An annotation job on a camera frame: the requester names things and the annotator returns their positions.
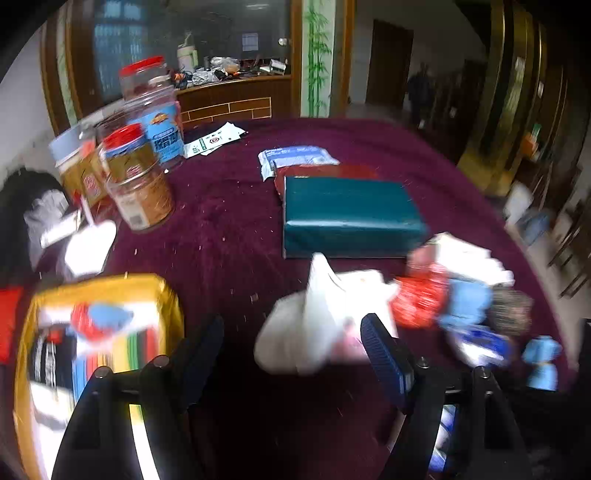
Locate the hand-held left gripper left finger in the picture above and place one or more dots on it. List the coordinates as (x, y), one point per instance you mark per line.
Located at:
(203, 350)

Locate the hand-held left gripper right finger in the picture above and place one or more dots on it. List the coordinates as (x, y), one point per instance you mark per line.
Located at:
(378, 350)

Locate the red patterned packet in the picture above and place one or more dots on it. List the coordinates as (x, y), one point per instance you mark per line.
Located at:
(418, 300)

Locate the white plastic bag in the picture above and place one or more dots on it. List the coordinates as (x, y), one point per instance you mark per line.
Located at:
(314, 323)

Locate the yellow storage box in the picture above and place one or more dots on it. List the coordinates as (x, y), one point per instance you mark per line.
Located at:
(157, 295)

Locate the blue packet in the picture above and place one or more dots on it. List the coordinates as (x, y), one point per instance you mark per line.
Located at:
(485, 344)
(447, 424)

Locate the brown fuzzy pouch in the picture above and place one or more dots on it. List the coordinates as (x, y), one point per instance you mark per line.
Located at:
(510, 311)

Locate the small light blue cloth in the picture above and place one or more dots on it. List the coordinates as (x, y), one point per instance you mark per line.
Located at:
(542, 362)

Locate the red and blue soft item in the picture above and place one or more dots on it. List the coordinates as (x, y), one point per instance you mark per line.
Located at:
(101, 318)

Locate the colourful striped pack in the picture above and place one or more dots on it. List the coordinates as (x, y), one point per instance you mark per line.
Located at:
(134, 346)

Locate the maroon tablecloth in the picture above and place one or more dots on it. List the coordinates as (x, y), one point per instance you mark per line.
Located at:
(221, 230)

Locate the green box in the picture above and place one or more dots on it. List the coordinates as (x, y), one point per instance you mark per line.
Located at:
(346, 212)

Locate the golden label red-lid jar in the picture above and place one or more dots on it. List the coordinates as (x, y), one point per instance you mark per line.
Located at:
(138, 184)

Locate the dark red box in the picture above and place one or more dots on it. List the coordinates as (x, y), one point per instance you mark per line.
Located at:
(323, 171)

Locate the white card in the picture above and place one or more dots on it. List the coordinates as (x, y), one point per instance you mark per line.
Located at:
(57, 230)

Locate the red bag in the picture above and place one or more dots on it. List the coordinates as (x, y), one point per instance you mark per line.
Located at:
(9, 323)

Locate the white sack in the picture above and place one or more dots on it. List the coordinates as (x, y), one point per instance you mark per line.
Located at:
(517, 203)

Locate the white paper leaflets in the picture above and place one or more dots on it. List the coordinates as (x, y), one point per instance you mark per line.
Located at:
(214, 138)

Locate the blue and white tissue pack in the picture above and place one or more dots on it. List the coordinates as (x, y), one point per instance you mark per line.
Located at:
(295, 154)

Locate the pale lid golden jar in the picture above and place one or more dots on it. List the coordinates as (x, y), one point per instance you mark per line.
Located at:
(78, 170)

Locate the tall clear red-lid jar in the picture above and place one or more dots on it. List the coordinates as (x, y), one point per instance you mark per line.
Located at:
(157, 115)

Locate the black bag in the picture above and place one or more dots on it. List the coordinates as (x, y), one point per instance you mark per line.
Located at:
(18, 194)

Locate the pile of assorted clutter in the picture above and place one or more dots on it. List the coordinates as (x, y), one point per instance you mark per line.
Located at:
(226, 69)

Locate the brown wooden door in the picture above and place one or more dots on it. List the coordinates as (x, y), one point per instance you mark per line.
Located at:
(390, 60)

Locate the wooden display cabinet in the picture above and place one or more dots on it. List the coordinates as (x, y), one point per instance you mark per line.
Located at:
(512, 92)

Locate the bamboo painted panel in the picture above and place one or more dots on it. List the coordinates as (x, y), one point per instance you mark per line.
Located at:
(317, 60)

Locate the white thermos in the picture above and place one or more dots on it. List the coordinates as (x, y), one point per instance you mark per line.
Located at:
(187, 53)

